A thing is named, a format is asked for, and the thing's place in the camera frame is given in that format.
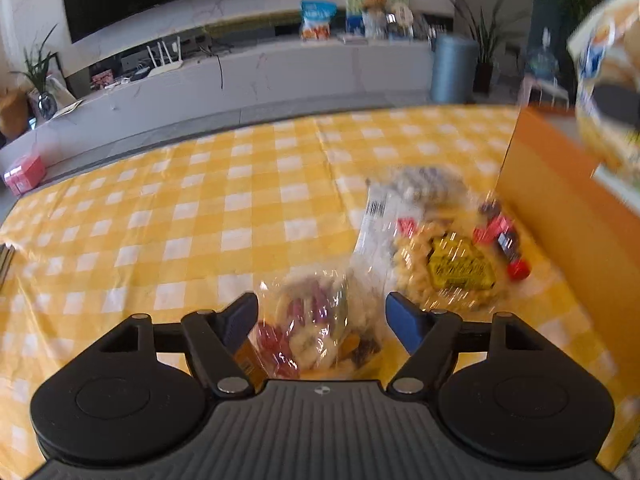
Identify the grey trash can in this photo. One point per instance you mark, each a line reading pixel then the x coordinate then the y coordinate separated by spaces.
pixel 454 70

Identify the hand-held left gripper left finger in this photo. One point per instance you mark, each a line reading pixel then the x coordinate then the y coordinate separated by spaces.
pixel 240 320

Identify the snack bag with blue logo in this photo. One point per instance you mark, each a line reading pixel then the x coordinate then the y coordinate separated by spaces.
pixel 605 35

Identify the pink card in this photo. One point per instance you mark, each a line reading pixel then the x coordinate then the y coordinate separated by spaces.
pixel 102 80

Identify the orange cardboard box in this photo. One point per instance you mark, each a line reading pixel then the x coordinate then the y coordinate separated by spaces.
pixel 560 220

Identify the white router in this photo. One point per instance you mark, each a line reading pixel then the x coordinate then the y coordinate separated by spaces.
pixel 165 67

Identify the white stool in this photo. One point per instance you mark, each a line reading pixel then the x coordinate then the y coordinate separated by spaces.
pixel 552 91

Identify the clear bag of mixed dried fruit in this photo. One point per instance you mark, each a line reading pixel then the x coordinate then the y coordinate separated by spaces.
pixel 315 320

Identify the clear bag of pale nuts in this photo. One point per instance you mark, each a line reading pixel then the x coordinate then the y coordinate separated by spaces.
pixel 450 270

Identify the white snack packet with barcode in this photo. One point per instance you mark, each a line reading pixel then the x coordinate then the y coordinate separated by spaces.
pixel 372 240

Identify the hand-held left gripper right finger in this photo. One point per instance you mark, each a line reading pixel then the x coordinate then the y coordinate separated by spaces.
pixel 405 322

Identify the black notebook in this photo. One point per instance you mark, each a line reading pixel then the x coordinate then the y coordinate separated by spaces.
pixel 5 265

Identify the round white fan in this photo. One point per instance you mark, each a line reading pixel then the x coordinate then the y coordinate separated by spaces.
pixel 401 17

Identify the gold vase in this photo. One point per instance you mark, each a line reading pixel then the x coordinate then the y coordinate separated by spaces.
pixel 14 115

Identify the pink stool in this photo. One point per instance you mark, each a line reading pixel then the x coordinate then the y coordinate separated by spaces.
pixel 527 90

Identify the pink box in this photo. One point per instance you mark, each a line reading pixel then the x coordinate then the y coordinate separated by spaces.
pixel 25 175

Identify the green printed card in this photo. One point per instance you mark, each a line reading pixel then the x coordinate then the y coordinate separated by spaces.
pixel 354 10

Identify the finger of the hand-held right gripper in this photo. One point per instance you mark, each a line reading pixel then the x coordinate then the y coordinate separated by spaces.
pixel 617 105

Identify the white marble television cabinet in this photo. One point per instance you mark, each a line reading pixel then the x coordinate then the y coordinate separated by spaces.
pixel 275 85

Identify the clear bag of brown sweets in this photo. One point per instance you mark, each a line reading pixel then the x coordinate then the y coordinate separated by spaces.
pixel 425 182

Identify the teddy bear in white wrap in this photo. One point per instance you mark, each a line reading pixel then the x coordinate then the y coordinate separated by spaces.
pixel 374 12

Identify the green plant in glass vase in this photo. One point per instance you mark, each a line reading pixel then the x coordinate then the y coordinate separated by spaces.
pixel 40 75

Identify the blue water jug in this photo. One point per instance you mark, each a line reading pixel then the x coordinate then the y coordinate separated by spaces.
pixel 544 57

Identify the potted snake plant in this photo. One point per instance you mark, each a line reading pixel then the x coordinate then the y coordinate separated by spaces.
pixel 484 55

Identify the small cola bottle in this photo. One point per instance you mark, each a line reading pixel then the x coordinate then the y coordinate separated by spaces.
pixel 505 240

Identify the yellow checked tablecloth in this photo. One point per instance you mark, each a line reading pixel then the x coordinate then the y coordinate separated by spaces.
pixel 175 220

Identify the paper sheet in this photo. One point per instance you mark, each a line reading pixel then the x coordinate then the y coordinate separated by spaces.
pixel 67 108

